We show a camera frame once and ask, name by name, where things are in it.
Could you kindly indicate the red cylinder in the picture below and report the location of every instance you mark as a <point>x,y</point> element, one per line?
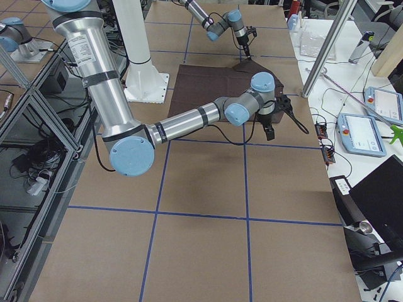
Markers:
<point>294,8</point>

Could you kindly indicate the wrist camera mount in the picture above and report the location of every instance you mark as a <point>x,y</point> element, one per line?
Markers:
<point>251,31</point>
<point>283,103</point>

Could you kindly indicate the orange black electronics board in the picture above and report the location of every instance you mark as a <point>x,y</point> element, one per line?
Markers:
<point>326,145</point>

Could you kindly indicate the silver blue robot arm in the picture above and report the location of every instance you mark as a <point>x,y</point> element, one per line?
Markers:
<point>12,34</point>
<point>131,143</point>

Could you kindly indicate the brown t-shirt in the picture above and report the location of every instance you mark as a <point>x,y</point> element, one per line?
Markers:
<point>239,93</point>

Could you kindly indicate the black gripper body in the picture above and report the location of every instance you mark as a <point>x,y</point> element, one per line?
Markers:
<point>242,42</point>
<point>265,119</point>

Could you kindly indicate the black camera stand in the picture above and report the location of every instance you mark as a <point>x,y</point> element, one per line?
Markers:
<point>373,260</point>

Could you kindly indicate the aluminium frame post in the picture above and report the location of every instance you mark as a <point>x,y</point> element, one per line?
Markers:
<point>337,26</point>

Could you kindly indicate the white column pedestal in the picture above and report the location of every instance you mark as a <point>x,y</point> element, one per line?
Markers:
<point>143,82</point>

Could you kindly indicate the black laptop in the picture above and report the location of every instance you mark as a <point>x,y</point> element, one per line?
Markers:
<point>379,197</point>

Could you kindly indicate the near teach pendant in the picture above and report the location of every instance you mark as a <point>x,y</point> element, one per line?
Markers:
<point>360,135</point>

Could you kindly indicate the far teach pendant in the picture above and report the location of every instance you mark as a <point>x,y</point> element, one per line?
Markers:
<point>385,103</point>

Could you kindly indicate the teach pendant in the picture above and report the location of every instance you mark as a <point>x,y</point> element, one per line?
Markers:
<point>385,103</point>
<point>360,135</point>

